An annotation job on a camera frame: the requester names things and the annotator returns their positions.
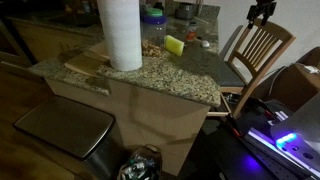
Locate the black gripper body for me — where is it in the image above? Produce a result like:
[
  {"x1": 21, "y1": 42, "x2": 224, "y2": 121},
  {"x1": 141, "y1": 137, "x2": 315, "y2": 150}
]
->
[{"x1": 254, "y1": 0, "x2": 278, "y2": 16}]

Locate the yellow green kitchen sponge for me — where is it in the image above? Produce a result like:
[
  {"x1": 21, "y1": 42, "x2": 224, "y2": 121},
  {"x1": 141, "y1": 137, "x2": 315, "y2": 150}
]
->
[{"x1": 163, "y1": 34, "x2": 186, "y2": 57}]

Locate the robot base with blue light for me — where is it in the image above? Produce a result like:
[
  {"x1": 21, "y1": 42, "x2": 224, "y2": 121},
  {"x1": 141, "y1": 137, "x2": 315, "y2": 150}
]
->
[{"x1": 245, "y1": 92, "x2": 320, "y2": 180}]

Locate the wooden slat back chair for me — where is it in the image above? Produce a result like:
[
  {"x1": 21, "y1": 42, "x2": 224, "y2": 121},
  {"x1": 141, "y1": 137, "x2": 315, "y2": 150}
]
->
[{"x1": 206, "y1": 17, "x2": 297, "y2": 120}]

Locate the thin white stick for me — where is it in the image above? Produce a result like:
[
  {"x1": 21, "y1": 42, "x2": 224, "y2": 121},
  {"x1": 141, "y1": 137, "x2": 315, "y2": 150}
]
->
[{"x1": 194, "y1": 16, "x2": 211, "y2": 25}]

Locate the dark grey chair cushion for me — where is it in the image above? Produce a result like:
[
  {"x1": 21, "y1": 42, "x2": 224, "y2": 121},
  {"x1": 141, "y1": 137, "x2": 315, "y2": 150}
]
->
[{"x1": 217, "y1": 60, "x2": 246, "y2": 88}]

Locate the small orange bottle white cap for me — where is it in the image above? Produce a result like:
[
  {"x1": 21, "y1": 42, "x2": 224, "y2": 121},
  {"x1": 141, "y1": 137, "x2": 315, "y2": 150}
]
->
[{"x1": 185, "y1": 21, "x2": 199, "y2": 43}]

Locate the metal pot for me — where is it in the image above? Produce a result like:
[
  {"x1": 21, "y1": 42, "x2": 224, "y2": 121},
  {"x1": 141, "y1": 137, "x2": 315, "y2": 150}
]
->
[{"x1": 174, "y1": 2, "x2": 198, "y2": 20}]

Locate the brown cardboard box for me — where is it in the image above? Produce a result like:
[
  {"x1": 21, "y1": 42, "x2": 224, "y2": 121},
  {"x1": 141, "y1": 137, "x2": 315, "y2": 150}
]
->
[{"x1": 265, "y1": 46, "x2": 320, "y2": 113}]

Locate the open wooden drawer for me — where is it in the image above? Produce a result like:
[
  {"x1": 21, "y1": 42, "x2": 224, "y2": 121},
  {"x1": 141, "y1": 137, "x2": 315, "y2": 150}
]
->
[{"x1": 206, "y1": 91, "x2": 235, "y2": 118}]

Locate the clear jar purple lid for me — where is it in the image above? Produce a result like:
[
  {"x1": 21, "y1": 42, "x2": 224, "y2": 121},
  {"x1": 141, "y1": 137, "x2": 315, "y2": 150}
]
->
[{"x1": 140, "y1": 13, "x2": 168, "y2": 57}]

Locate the white paper towel roll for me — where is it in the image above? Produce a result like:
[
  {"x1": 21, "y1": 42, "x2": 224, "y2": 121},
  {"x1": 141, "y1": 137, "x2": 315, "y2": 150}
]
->
[{"x1": 96, "y1": 0, "x2": 144, "y2": 72}]

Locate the wooden cutting board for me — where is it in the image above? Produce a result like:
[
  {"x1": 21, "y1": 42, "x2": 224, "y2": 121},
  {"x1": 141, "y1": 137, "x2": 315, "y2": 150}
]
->
[{"x1": 63, "y1": 41, "x2": 111, "y2": 78}]

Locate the bag of recyclables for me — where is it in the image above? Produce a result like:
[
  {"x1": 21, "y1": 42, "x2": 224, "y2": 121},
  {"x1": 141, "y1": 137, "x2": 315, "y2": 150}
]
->
[{"x1": 117, "y1": 143, "x2": 164, "y2": 180}]

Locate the stainless steel trash can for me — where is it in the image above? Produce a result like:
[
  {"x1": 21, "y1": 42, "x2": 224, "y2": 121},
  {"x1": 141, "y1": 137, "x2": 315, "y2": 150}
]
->
[{"x1": 13, "y1": 95, "x2": 117, "y2": 180}]

